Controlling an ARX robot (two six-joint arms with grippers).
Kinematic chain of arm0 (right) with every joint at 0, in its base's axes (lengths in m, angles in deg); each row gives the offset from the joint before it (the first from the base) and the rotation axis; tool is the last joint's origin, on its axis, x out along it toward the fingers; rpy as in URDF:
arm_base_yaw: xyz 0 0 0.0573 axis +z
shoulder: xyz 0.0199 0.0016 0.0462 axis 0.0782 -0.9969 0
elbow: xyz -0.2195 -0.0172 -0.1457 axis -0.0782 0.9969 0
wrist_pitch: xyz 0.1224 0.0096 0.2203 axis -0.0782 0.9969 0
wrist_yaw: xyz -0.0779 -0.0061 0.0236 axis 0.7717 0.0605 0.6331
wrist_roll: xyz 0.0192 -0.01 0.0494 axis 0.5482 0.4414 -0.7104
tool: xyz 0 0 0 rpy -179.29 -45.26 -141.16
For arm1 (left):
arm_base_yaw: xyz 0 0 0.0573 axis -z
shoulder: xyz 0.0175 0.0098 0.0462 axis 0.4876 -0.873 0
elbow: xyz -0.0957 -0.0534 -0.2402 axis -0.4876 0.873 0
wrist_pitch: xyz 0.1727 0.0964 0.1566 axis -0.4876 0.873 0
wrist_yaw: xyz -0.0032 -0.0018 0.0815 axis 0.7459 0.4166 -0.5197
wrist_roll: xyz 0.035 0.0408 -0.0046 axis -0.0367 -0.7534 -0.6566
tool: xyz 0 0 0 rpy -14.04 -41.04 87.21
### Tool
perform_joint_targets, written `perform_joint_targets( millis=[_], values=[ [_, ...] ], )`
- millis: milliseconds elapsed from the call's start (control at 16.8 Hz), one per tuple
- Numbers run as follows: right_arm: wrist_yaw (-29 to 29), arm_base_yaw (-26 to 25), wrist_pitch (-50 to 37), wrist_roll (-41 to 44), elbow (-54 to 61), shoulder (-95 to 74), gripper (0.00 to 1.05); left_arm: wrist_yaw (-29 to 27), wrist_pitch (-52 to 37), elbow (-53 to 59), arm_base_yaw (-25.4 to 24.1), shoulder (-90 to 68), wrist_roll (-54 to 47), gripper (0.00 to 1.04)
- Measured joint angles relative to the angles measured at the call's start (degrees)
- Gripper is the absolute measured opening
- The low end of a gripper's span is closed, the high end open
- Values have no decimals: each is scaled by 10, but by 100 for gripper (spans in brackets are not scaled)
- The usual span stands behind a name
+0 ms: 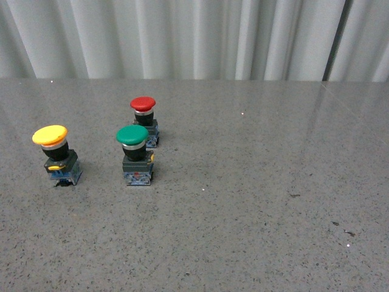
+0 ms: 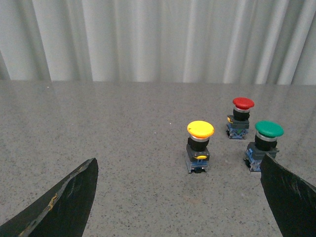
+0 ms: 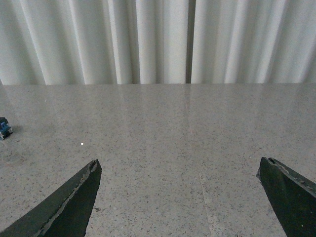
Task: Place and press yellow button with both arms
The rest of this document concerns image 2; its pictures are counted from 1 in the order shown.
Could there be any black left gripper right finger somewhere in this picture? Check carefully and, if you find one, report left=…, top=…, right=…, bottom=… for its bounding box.
left=261, top=154, right=316, bottom=237

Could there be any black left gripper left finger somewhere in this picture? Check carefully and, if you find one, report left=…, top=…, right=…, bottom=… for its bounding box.
left=0, top=158, right=98, bottom=237

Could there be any yellow mushroom push button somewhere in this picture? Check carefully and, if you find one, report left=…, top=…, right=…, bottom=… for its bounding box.
left=186, top=120, right=215, bottom=173

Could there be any green mushroom push button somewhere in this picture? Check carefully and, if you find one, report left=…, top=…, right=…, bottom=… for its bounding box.
left=244, top=120, right=284, bottom=172

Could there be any red mushroom push button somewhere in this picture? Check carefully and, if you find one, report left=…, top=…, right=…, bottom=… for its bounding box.
left=226, top=97, right=255, bottom=139

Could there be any white pleated curtain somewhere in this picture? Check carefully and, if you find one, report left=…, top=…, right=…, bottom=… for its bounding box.
left=0, top=0, right=316, bottom=85

